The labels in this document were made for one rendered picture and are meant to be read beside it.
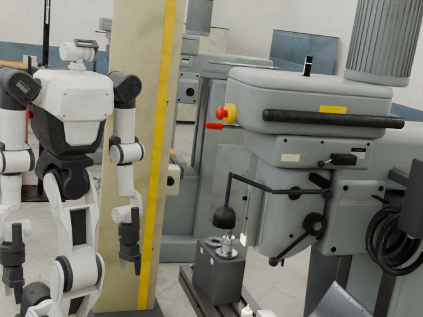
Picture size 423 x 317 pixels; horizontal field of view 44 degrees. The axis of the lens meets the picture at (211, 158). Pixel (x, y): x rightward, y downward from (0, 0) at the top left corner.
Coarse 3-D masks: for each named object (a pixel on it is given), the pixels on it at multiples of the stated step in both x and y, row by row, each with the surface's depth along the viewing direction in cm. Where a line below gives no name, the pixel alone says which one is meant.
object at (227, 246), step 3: (222, 240) 206; (225, 240) 204; (222, 243) 206; (225, 243) 204; (228, 243) 204; (231, 243) 204; (222, 246) 206; (225, 246) 205; (228, 246) 204; (231, 246) 205; (222, 249) 206; (225, 249) 205; (228, 249) 205; (231, 249) 205; (222, 252) 206; (225, 252) 205; (228, 252) 205; (231, 252) 206
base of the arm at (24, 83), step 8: (16, 72) 174; (24, 72) 176; (8, 80) 173; (16, 80) 175; (24, 80) 176; (32, 80) 178; (8, 88) 174; (16, 88) 175; (24, 88) 177; (32, 88) 179; (40, 88) 181; (16, 96) 176; (24, 96) 178; (32, 96) 179; (24, 104) 178
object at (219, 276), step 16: (208, 240) 216; (208, 256) 209; (224, 256) 203; (240, 256) 208; (208, 272) 209; (224, 272) 202; (240, 272) 206; (208, 288) 209; (224, 288) 205; (240, 288) 208
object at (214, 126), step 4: (208, 124) 161; (212, 124) 161; (216, 124) 162; (220, 124) 162; (208, 128) 162; (212, 128) 162; (216, 128) 162; (220, 128) 162; (232, 128) 164; (236, 128) 165; (240, 128) 165; (244, 128) 166
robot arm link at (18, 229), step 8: (8, 224) 187; (16, 224) 185; (24, 224) 190; (8, 232) 185; (16, 232) 184; (24, 232) 189; (8, 240) 186; (16, 240) 184; (0, 248) 187; (8, 248) 186; (16, 248) 184; (24, 248) 190
